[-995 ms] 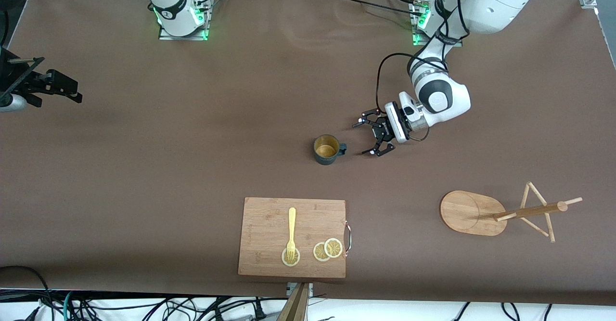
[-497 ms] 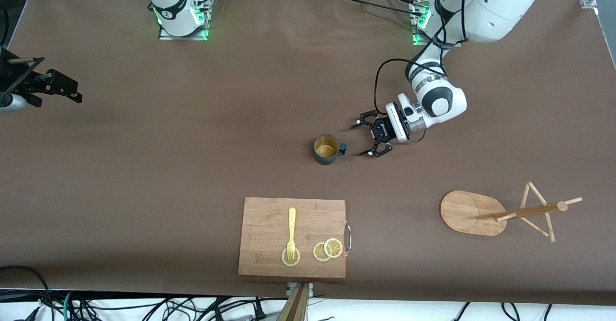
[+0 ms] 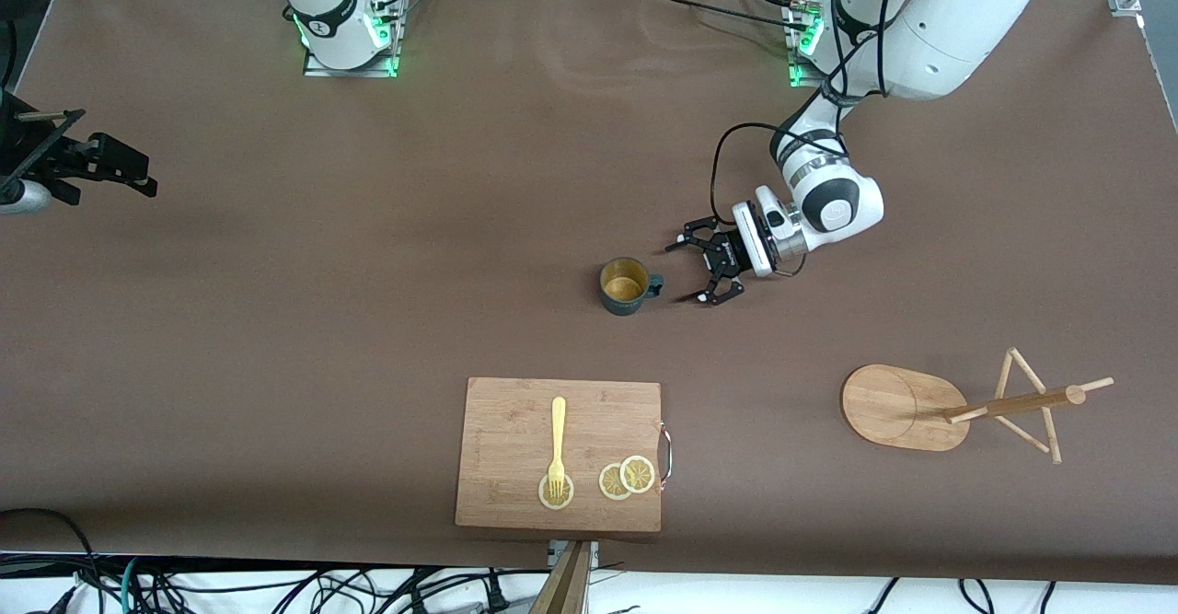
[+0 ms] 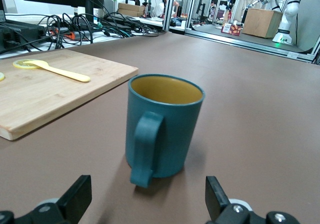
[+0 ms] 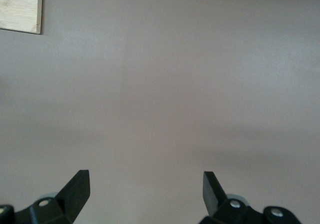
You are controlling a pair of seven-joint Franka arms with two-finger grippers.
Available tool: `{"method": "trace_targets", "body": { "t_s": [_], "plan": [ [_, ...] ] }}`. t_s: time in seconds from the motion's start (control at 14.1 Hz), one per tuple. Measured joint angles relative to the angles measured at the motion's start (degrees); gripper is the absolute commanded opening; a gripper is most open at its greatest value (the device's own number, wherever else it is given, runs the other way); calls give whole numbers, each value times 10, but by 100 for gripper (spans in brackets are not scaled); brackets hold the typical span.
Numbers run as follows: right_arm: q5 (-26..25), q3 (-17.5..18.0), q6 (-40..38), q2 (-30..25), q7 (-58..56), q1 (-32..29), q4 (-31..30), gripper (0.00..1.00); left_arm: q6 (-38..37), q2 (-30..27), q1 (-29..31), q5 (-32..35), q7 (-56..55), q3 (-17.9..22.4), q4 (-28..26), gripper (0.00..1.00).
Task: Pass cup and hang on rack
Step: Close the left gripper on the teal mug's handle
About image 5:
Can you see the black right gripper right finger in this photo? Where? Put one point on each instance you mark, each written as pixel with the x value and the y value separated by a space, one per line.
pixel 212 196

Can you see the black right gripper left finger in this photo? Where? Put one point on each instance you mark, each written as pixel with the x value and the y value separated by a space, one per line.
pixel 75 194

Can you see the brown table cover sheet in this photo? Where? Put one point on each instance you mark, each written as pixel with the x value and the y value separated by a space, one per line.
pixel 160 96

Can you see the bamboo cutting board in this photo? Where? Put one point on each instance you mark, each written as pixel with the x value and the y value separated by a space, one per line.
pixel 20 7

